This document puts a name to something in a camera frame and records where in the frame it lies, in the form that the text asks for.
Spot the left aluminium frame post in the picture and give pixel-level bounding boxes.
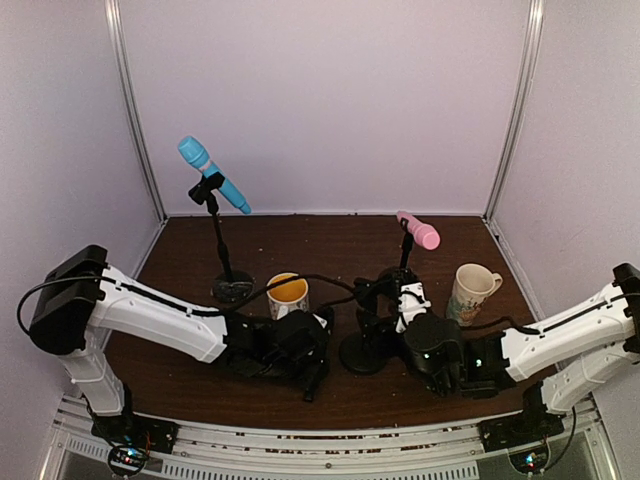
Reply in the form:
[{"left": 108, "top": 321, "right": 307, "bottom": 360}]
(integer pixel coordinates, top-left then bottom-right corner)
[{"left": 104, "top": 0, "right": 168, "bottom": 223}]

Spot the front aluminium rail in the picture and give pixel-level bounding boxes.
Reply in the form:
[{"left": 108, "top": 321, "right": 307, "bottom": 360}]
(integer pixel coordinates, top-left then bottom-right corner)
[{"left": 39, "top": 411, "right": 620, "bottom": 479}]

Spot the pink toy microphone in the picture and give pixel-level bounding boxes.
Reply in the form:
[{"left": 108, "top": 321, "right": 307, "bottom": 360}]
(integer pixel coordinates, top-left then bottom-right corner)
[{"left": 396, "top": 211, "right": 441, "bottom": 251}]

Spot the blue toy microphone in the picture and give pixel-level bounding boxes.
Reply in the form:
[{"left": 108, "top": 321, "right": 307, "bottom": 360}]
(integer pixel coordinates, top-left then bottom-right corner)
[{"left": 178, "top": 136, "right": 251, "bottom": 215}]

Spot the right aluminium frame post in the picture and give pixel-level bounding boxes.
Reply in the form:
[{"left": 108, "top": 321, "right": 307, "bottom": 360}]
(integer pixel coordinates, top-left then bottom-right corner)
[{"left": 483, "top": 0, "right": 546, "bottom": 224}]

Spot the black wireless microphone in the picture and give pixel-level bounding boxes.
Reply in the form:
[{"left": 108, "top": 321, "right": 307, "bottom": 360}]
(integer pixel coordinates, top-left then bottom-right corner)
[{"left": 302, "top": 370, "right": 324, "bottom": 402}]

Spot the tall black phone stand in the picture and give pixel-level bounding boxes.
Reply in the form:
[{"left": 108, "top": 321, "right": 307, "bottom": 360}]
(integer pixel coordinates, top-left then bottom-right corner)
[{"left": 338, "top": 277, "right": 401, "bottom": 376}]

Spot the white mug orange inside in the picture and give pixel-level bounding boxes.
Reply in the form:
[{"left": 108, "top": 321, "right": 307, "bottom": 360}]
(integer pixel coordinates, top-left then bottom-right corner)
[{"left": 267, "top": 272, "right": 309, "bottom": 320}]

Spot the short stand with taped base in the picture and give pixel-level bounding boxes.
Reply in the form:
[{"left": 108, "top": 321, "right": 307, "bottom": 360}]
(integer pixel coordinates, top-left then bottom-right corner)
[{"left": 188, "top": 173, "right": 255, "bottom": 304}]

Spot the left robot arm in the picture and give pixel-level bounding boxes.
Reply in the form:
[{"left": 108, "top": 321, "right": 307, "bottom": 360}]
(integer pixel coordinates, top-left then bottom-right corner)
[{"left": 18, "top": 245, "right": 333, "bottom": 419}]

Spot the floral ceramic mug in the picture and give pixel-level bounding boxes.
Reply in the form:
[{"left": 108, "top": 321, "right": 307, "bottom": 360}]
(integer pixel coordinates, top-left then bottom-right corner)
[{"left": 446, "top": 263, "right": 503, "bottom": 327}]

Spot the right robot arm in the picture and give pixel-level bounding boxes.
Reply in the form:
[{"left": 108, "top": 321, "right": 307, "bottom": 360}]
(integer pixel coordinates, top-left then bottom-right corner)
[{"left": 339, "top": 263, "right": 639, "bottom": 423}]

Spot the aluminium frame post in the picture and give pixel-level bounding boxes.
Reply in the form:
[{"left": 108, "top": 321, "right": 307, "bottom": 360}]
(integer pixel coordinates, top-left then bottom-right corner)
[
  {"left": 483, "top": 0, "right": 546, "bottom": 224},
  {"left": 104, "top": 0, "right": 168, "bottom": 223}
]

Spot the short stand with clip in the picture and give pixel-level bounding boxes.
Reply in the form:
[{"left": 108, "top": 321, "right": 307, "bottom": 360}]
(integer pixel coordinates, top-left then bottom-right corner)
[{"left": 378, "top": 232, "right": 418, "bottom": 285}]

